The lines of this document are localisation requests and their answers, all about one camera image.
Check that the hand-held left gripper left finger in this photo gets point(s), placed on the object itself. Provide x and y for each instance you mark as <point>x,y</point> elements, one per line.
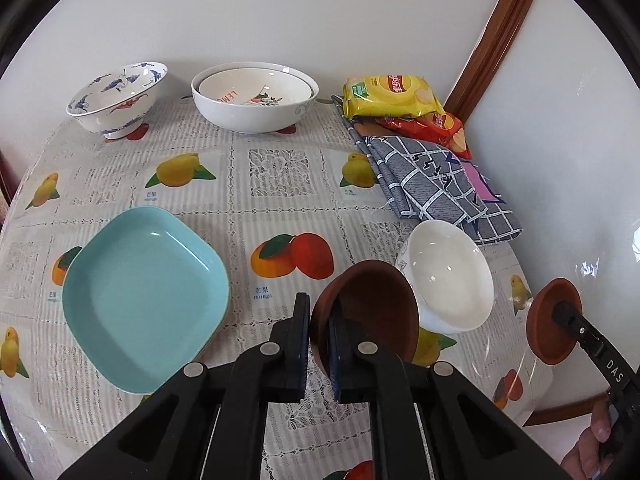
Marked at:
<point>301,360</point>

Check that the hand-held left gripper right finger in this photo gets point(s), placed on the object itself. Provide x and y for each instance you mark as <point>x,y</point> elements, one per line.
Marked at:
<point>336,360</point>

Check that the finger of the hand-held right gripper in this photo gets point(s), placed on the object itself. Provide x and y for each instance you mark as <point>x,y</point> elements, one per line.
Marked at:
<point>570,317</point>

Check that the small brown dish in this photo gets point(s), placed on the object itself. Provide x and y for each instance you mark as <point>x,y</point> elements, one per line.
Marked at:
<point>380,305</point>
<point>545,330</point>

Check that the green square plate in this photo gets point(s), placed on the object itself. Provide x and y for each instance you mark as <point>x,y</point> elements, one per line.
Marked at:
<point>218,331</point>

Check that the plain white bowl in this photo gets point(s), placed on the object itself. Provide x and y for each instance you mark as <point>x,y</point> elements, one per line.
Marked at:
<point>450,280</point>

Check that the blue square plate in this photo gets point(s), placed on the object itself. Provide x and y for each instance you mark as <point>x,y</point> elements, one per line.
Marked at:
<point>145,290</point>

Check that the person's right hand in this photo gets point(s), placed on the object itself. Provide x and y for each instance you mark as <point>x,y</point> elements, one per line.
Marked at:
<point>585,460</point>

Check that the brown wooden baseboard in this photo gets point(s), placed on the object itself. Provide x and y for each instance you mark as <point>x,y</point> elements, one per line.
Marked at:
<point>555,412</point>

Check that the grey checked cloth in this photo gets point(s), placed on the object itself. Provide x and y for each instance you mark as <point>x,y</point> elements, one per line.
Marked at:
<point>425,180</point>

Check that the red chip bag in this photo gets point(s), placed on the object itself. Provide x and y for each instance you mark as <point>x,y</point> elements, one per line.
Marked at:
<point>440,127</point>

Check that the large white bowl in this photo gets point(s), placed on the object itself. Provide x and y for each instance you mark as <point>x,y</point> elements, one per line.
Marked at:
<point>250,117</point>

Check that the yellow chip bag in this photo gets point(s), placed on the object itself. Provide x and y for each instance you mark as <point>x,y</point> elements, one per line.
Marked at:
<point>390,95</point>

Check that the small printed white bowl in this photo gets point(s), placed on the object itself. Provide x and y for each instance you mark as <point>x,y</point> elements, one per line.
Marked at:
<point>235,87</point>

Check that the blue patterned footed bowl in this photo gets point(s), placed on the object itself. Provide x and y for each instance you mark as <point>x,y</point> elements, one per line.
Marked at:
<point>115,105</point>

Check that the brown wooden door frame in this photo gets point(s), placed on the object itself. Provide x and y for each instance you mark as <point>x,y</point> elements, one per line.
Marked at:
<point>500,35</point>

